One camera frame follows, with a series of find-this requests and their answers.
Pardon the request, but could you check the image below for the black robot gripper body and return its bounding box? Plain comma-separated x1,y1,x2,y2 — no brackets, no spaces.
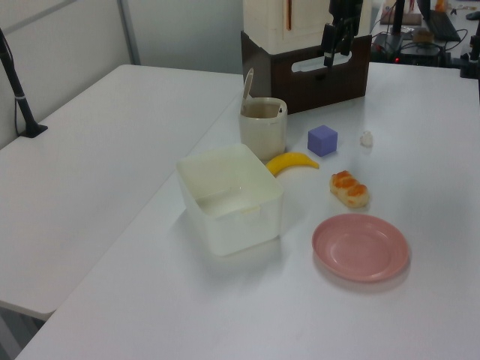
328,0,365,24

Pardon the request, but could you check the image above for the white rectangular plastic bin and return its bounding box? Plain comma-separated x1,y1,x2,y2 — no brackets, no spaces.
175,144,284,258

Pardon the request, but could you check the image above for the pink plastic plate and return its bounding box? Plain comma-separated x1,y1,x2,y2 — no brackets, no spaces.
311,214,410,283

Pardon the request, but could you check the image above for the black laptop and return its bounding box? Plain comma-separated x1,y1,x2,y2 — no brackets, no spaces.
415,0,463,43

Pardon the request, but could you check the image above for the cream mug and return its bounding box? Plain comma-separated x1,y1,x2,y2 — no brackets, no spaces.
238,67,289,161

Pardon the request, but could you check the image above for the black electronic device red light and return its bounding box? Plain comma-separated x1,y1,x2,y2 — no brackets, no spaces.
370,31,446,65

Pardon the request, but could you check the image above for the toy bread with orange topping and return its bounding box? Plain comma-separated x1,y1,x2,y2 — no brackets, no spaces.
328,170,371,209

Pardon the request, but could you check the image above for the dark brown crate with handle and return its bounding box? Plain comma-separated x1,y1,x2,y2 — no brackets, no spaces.
240,30,371,116

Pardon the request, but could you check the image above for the yellow toy banana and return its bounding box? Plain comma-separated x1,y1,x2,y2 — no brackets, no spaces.
265,151,321,178

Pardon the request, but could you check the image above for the purple cube block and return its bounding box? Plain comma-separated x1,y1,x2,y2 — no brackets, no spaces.
307,124,339,158

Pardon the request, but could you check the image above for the black clamp mount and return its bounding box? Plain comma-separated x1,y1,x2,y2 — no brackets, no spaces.
457,31,480,80

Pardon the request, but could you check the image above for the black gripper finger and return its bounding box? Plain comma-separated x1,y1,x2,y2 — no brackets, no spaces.
321,22,337,69
338,18,356,57

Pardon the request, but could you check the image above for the black camera stand pole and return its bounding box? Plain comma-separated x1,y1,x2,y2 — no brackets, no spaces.
0,28,49,139

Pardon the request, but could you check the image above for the cream plastic box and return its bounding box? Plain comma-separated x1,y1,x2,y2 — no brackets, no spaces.
242,0,373,53

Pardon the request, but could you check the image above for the black tripod stand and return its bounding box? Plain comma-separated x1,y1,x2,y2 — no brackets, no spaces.
385,0,408,48

